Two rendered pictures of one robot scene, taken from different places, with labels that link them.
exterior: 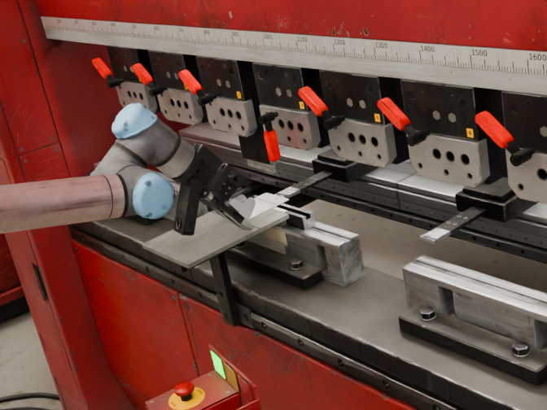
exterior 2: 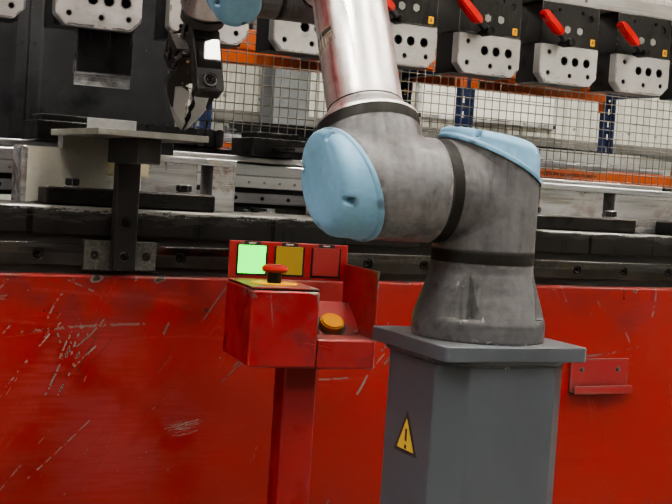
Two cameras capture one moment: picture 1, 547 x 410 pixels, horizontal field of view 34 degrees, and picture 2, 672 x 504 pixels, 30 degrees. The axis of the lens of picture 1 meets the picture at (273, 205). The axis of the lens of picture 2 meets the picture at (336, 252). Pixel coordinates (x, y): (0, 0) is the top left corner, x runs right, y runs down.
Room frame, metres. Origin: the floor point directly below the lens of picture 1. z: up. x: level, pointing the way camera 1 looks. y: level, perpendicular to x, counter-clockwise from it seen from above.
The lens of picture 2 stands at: (1.17, 2.14, 0.93)
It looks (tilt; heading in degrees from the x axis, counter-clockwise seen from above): 3 degrees down; 276
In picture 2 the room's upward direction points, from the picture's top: 4 degrees clockwise
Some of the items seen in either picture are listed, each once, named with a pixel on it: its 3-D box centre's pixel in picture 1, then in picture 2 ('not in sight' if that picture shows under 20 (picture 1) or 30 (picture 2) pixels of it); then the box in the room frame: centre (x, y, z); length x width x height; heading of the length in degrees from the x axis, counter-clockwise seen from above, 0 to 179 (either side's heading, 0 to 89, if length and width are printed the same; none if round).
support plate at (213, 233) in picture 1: (215, 231); (126, 135); (1.74, 0.13, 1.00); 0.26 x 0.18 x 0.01; 124
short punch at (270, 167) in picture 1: (257, 149); (103, 59); (1.82, 0.01, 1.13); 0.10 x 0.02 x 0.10; 34
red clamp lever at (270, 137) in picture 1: (273, 136); not in sight; (1.66, -0.03, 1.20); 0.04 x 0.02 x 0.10; 124
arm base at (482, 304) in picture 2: not in sight; (479, 293); (1.16, 0.71, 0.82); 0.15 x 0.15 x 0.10
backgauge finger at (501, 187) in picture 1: (472, 209); (284, 145); (1.55, -0.37, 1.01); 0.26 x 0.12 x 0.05; 124
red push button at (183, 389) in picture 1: (185, 393); (274, 275); (1.46, 0.24, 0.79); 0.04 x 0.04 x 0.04
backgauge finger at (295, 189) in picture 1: (322, 172); (71, 128); (1.92, -0.13, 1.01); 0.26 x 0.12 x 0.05; 124
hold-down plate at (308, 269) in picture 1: (269, 262); (128, 199); (1.76, 0.03, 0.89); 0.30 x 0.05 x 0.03; 34
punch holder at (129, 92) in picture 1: (142, 75); not in sight; (2.17, 0.25, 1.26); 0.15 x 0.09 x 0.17; 34
